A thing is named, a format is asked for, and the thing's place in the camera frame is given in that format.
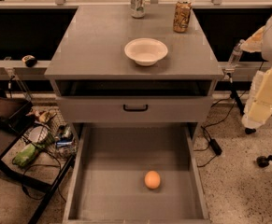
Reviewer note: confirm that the open middle drawer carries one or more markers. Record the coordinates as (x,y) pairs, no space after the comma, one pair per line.
(107,185)

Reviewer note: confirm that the small black round device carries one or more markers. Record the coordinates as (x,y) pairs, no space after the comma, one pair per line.
(29,60)

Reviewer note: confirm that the grey drawer cabinet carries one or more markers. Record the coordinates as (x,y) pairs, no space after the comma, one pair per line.
(111,68)

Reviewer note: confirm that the top drawer with black handle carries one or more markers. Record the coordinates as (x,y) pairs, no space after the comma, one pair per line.
(134,109)

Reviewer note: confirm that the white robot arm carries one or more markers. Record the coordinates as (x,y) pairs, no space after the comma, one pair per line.
(266,51)

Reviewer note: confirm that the orange fruit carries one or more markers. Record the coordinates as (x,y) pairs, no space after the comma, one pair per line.
(152,180)

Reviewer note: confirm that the black side table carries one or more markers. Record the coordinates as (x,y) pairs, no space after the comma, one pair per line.
(34,188)

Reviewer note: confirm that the black tripod stand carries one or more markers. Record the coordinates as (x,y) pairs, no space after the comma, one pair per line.
(234,95)

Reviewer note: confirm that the wire basket with clutter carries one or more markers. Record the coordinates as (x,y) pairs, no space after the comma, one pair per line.
(51,133)

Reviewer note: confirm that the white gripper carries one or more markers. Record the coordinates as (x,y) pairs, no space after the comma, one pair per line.
(259,106)

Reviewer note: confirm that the green white soda can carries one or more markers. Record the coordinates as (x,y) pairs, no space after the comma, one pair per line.
(137,8)

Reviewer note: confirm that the black chair caster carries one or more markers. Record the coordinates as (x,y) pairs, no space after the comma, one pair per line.
(264,161)

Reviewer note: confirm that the clear plastic water bottle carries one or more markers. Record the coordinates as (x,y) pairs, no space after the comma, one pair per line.
(234,57)

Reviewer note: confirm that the white bowl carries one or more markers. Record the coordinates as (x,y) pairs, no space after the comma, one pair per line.
(145,51)

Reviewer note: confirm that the gold soda can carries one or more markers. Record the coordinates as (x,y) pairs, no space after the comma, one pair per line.
(182,16)

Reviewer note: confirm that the green chip bag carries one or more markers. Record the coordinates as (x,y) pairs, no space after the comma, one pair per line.
(26,155)

